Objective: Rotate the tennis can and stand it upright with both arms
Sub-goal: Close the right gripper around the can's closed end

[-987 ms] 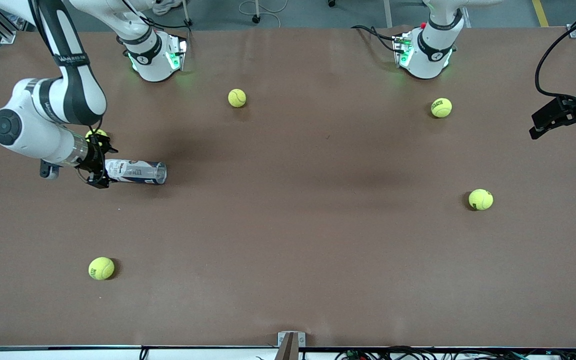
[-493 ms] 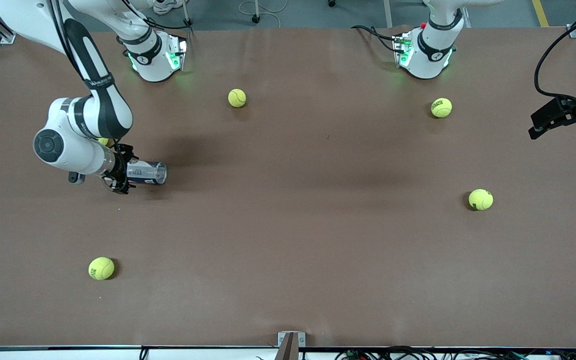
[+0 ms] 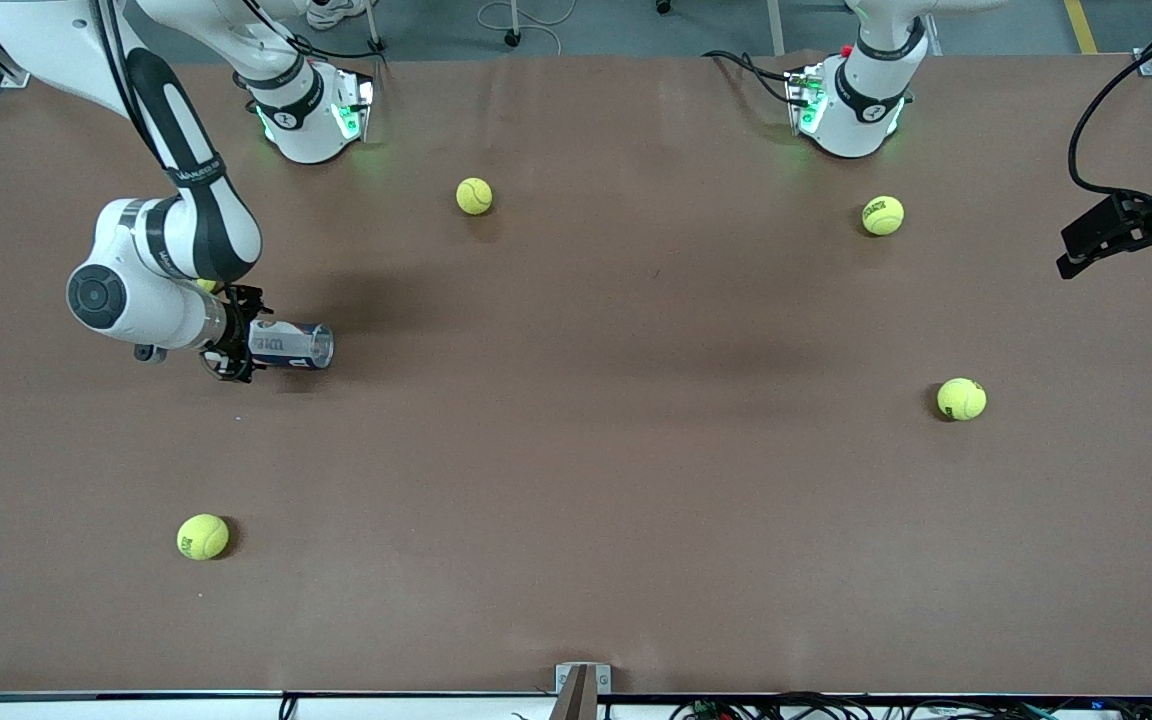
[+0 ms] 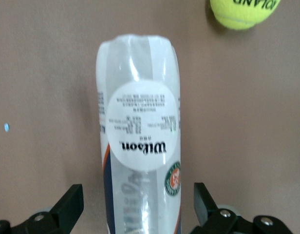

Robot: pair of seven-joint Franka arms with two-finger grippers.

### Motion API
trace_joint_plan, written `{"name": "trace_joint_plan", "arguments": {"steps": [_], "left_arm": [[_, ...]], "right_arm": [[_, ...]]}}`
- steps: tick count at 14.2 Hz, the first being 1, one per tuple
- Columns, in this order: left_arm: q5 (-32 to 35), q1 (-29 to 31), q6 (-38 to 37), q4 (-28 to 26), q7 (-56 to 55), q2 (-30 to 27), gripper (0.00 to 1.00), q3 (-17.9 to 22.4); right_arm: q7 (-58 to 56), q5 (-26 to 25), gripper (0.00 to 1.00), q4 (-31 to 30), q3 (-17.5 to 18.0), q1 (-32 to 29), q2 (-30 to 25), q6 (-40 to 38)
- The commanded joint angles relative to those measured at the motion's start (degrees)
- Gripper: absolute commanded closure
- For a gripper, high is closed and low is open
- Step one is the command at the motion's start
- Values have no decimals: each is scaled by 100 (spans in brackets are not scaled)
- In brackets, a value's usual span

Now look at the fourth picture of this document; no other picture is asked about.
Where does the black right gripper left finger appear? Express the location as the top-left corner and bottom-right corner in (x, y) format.
(0, 184), (84, 234)

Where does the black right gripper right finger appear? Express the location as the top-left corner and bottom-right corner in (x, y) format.
(188, 182), (294, 234)

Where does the yellow-green tennis ball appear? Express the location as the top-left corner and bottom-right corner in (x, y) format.
(209, 0), (282, 30)

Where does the clear Wilson tennis ball can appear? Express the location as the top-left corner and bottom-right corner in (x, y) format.
(95, 34), (182, 234)

